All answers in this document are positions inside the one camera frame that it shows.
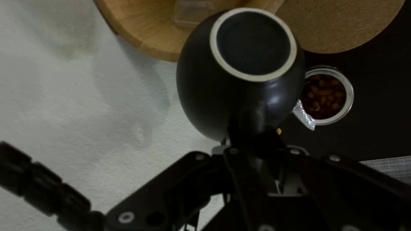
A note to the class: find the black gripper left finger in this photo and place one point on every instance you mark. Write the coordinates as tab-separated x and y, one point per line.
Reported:
170	193

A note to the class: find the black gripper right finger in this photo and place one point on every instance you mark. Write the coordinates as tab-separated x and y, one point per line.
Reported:
341	193

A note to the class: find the black round mug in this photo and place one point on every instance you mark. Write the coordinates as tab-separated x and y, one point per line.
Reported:
213	94

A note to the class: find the gray woven placemat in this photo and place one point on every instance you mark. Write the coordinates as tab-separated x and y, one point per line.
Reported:
391	169

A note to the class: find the black side table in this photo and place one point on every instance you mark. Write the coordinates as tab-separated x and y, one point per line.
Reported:
380	120

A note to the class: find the open tin can orange label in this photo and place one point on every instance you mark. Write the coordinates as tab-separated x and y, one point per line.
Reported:
327	97

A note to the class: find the round cork coaster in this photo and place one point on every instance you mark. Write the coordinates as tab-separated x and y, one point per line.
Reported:
337	26

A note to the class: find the zebra pattern wooden bowl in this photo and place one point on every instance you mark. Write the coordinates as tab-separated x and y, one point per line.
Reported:
145	26

